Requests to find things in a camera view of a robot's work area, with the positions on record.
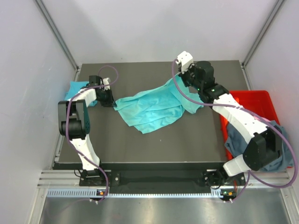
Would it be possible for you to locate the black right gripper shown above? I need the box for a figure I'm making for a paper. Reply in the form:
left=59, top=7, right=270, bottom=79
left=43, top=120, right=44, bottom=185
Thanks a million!
left=178, top=63, right=203, bottom=91

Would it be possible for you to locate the teal t-shirt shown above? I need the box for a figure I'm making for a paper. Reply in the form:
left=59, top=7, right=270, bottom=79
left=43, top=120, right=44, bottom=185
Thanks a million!
left=114, top=76, right=203, bottom=134

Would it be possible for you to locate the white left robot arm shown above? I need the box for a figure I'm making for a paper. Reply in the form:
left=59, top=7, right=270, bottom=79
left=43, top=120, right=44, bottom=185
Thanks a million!
left=58, top=75, right=116, bottom=185

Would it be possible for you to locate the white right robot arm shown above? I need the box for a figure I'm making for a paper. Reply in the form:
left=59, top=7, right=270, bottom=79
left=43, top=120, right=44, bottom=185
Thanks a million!
left=177, top=61, right=283, bottom=185

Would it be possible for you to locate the folded blue t-shirt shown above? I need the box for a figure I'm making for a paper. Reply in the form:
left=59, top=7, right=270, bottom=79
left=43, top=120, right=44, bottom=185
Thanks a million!
left=64, top=81, right=97, bottom=107

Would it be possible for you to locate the red plastic bin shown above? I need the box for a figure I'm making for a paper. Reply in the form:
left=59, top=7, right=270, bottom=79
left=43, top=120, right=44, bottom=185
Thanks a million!
left=220, top=91, right=288, bottom=160

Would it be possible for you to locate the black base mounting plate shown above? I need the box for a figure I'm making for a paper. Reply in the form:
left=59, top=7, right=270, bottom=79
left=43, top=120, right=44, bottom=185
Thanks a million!
left=78, top=162, right=247, bottom=194

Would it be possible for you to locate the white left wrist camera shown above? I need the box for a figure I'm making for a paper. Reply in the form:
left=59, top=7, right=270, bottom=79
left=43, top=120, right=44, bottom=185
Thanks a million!
left=101, top=77, right=111, bottom=91

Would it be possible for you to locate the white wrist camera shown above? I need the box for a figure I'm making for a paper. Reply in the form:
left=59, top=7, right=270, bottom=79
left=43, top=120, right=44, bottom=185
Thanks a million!
left=176, top=51, right=194, bottom=74
left=101, top=77, right=111, bottom=91

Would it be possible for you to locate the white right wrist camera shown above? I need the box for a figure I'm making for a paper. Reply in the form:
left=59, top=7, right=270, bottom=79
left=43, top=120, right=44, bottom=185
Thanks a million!
left=176, top=51, right=194, bottom=74

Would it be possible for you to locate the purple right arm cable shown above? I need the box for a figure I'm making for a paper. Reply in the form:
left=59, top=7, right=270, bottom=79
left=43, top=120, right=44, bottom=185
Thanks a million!
left=171, top=58, right=298, bottom=202

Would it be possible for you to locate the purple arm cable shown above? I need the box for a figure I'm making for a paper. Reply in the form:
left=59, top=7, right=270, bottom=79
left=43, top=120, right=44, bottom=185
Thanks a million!
left=171, top=58, right=298, bottom=202
left=46, top=65, right=119, bottom=210

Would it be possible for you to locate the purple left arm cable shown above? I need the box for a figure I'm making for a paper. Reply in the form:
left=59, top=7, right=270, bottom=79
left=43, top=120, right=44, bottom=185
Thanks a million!
left=46, top=65, right=119, bottom=210

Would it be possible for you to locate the grey aluminium corner post right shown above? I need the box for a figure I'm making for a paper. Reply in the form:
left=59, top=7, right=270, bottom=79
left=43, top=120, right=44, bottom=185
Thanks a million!
left=242, top=0, right=287, bottom=68

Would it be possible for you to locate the grey aluminium corner post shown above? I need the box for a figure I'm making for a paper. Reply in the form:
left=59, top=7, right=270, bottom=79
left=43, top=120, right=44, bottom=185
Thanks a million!
left=242, top=0, right=287, bottom=68
left=33, top=0, right=79, bottom=71

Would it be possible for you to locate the grey aluminium corner post left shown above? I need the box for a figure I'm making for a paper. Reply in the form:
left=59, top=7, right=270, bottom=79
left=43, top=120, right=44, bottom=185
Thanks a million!
left=33, top=0, right=79, bottom=71

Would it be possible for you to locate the grey slotted cable duct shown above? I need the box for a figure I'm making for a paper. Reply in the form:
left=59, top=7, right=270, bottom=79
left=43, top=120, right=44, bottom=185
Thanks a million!
left=46, top=189, right=234, bottom=199

